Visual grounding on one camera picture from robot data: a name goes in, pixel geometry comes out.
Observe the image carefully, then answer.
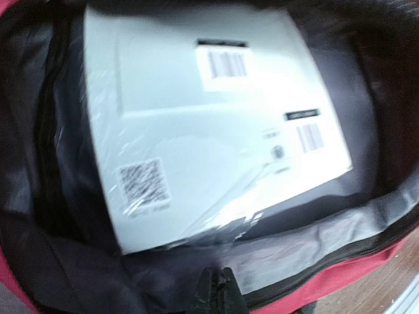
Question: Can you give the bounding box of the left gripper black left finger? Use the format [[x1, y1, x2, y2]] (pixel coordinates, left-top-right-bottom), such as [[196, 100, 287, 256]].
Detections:
[[188, 268, 218, 314]]

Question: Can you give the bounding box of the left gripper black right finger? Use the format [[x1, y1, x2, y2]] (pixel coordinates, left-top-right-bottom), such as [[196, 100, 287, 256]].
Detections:
[[217, 268, 247, 314]]

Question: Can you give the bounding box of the red backpack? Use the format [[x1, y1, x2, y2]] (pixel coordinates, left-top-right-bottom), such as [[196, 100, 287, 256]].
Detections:
[[1, 1, 418, 313]]

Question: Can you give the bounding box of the grey notebook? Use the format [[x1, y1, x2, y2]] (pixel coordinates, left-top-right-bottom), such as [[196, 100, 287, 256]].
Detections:
[[84, 5, 353, 254]]

